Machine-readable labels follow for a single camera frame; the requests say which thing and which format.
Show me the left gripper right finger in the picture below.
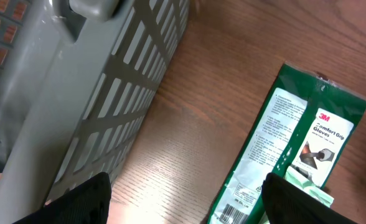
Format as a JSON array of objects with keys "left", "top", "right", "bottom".
[{"left": 261, "top": 173, "right": 355, "bottom": 224}]

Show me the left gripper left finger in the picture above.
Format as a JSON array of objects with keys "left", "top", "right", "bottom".
[{"left": 15, "top": 172, "right": 111, "bottom": 224}]

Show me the mint green wipes pack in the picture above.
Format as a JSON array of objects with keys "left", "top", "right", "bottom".
[{"left": 260, "top": 167, "right": 334, "bottom": 223}]

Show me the green 3M gloves package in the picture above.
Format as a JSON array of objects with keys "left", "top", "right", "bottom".
[{"left": 208, "top": 63, "right": 366, "bottom": 223}]

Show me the grey plastic mesh basket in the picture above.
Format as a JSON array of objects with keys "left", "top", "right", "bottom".
[{"left": 0, "top": 0, "right": 190, "bottom": 223}]

